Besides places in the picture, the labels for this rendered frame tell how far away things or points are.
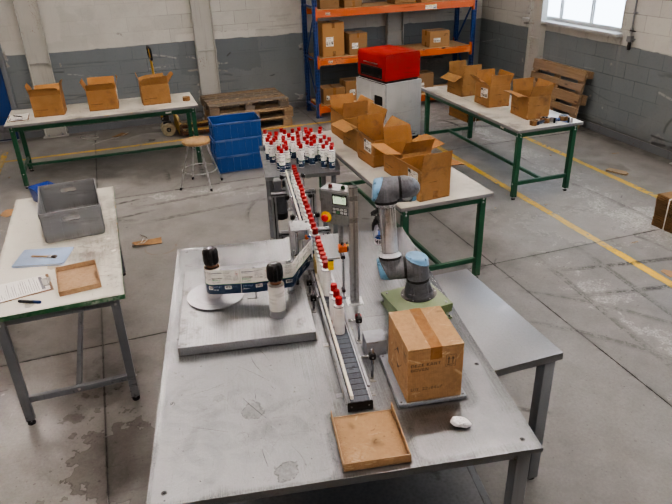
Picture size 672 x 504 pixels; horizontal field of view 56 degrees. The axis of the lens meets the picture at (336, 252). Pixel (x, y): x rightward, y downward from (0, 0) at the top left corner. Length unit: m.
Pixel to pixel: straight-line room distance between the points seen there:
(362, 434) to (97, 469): 1.81
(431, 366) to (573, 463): 1.42
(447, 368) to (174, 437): 1.15
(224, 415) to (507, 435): 1.16
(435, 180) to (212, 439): 2.88
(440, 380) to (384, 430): 0.32
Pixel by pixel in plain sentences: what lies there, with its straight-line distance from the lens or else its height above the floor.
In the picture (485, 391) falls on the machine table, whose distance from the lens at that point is 2.88.
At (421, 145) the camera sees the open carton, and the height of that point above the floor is 1.09.
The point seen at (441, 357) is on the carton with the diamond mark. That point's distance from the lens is 2.65.
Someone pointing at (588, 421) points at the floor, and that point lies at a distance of 4.14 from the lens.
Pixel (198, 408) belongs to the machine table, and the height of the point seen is 0.83.
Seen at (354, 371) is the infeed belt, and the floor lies 0.88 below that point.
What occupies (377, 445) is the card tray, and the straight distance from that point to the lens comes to 2.58.
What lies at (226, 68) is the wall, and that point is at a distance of 10.59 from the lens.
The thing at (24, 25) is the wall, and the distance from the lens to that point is 10.34.
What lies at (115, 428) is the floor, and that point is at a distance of 4.16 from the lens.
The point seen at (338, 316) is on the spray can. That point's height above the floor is 0.99.
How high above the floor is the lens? 2.63
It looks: 27 degrees down
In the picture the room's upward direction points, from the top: 2 degrees counter-clockwise
